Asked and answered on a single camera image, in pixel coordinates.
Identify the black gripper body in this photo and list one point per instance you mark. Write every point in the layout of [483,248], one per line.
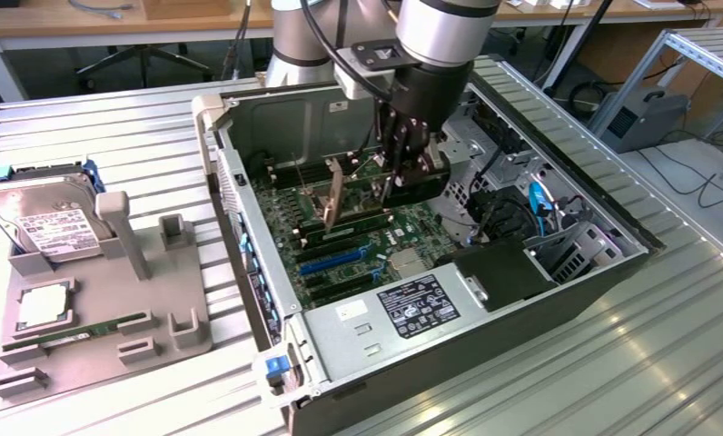
[434,95]

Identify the black graphics card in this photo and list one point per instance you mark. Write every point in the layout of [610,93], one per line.
[415,191]

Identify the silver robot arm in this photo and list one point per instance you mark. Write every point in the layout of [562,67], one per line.
[446,32]

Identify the silver drive cage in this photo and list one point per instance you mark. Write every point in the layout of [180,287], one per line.
[467,156]

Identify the green motherboard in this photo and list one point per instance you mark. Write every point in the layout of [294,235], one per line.
[398,222]

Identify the thin metal locking lever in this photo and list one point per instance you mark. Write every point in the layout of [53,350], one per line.
[298,170]

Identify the black office chair base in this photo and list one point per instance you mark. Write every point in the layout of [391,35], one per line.
[509,36]
[140,54]

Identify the green RAM stick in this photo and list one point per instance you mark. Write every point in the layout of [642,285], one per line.
[76,335]
[360,225]

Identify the CPU socket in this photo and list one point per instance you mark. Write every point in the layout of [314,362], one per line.
[311,200]

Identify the silver chipset heatsink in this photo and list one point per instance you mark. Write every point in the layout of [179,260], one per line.
[410,264]

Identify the black expansion slot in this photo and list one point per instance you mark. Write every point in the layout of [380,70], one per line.
[324,253]
[336,279]
[342,291]

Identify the blue expansion slot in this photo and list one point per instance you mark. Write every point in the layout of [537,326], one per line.
[331,263]

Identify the silver disk bay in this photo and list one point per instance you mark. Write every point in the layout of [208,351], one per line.
[579,259]

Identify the black open PC case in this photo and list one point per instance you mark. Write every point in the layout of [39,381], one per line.
[579,318]

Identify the silver power supply unit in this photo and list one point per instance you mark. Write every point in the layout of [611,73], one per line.
[348,345]

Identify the brown cardboard box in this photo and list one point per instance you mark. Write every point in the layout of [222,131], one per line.
[179,9]

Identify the blue case latch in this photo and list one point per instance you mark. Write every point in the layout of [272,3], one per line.
[276,367]

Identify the grey parts rack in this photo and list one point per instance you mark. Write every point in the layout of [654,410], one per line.
[95,295]

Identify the silver hard disk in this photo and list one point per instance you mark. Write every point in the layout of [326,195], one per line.
[40,213]

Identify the silver CPU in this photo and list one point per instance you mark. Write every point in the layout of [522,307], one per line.
[44,306]

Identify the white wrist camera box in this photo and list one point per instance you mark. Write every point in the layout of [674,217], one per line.
[360,82]

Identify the wooden desk white frame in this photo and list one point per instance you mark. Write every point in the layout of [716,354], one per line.
[609,12]

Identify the aluminium frame rack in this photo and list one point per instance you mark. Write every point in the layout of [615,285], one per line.
[713,45]

